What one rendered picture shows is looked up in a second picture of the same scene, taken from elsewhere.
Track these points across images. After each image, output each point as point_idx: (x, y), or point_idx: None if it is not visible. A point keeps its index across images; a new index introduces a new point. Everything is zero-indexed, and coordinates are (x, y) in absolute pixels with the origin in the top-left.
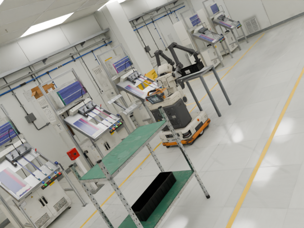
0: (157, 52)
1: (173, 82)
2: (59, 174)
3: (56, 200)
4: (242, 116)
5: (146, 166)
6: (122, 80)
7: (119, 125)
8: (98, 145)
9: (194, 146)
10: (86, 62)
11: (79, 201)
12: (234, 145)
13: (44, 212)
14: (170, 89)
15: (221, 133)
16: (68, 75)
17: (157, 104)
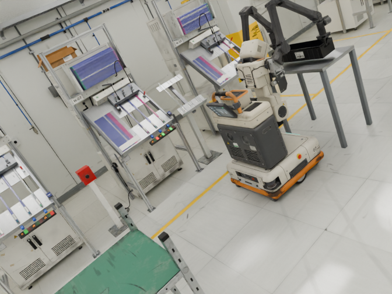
0: (245, 12)
1: (264, 78)
2: (52, 215)
3: (57, 240)
4: (389, 168)
5: (196, 214)
6: (192, 47)
7: (167, 133)
8: (134, 157)
9: (281, 207)
10: (150, 4)
11: (94, 241)
12: (357, 252)
13: (35, 257)
14: (258, 90)
15: (339, 197)
16: (121, 25)
17: (226, 119)
